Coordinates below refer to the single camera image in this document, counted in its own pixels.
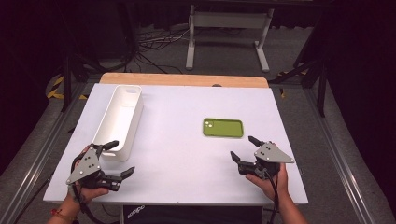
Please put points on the person's right hand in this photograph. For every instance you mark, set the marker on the person's right hand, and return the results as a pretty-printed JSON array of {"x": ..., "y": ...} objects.
[{"x": 268, "y": 187}]

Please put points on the grey metal floor rail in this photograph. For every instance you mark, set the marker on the grey metal floor rail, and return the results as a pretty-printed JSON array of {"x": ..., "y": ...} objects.
[
  {"x": 336, "y": 155},
  {"x": 34, "y": 161}
]

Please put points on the person's left hand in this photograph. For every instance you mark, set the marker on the person's left hand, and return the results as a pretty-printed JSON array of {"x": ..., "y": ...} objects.
[{"x": 90, "y": 195}]

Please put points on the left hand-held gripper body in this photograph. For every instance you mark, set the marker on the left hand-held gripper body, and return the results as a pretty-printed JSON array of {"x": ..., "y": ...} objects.
[{"x": 83, "y": 166}]

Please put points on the white metal stand frame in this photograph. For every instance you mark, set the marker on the white metal stand frame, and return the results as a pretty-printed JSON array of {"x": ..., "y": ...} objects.
[{"x": 229, "y": 19}]

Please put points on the black tripod stand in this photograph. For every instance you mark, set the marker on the black tripod stand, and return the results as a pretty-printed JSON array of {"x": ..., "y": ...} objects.
[
  {"x": 66, "y": 84},
  {"x": 321, "y": 87}
]

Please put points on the person's black clothing white logo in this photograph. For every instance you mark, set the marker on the person's black clothing white logo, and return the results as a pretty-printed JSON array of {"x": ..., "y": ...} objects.
[{"x": 193, "y": 215}]

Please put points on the small dark knob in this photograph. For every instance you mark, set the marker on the small dark knob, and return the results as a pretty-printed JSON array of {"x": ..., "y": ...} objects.
[{"x": 217, "y": 85}]

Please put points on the green phone case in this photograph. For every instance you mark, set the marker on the green phone case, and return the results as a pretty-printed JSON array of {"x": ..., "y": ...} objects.
[{"x": 224, "y": 128}]

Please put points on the white plastic storage box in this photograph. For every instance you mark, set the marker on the white plastic storage box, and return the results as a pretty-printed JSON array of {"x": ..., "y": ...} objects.
[{"x": 121, "y": 118}]

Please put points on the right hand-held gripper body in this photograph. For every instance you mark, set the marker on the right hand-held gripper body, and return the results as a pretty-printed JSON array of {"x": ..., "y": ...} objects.
[{"x": 271, "y": 154}]

